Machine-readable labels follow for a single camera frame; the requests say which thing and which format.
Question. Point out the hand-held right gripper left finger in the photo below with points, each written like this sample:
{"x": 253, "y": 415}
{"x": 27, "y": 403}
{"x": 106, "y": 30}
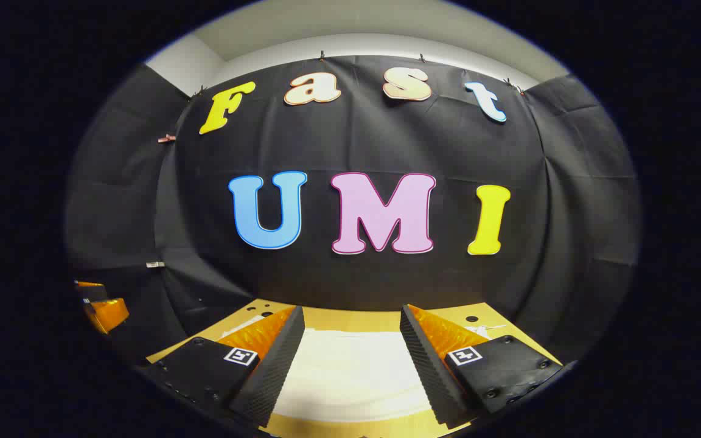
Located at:
{"x": 277, "y": 365}

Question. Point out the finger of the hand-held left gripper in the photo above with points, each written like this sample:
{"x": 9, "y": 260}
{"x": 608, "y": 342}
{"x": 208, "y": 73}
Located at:
{"x": 89, "y": 285}
{"x": 110, "y": 313}

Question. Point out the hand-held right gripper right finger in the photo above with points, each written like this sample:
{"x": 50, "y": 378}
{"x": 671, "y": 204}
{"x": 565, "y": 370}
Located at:
{"x": 426, "y": 365}

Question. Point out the white jeans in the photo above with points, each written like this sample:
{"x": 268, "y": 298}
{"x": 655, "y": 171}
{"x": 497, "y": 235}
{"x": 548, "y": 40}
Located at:
{"x": 356, "y": 371}

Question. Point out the pink cloth clip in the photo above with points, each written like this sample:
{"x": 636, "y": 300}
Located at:
{"x": 167, "y": 139}

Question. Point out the black backdrop cloth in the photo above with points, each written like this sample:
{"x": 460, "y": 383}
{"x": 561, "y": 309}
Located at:
{"x": 350, "y": 140}

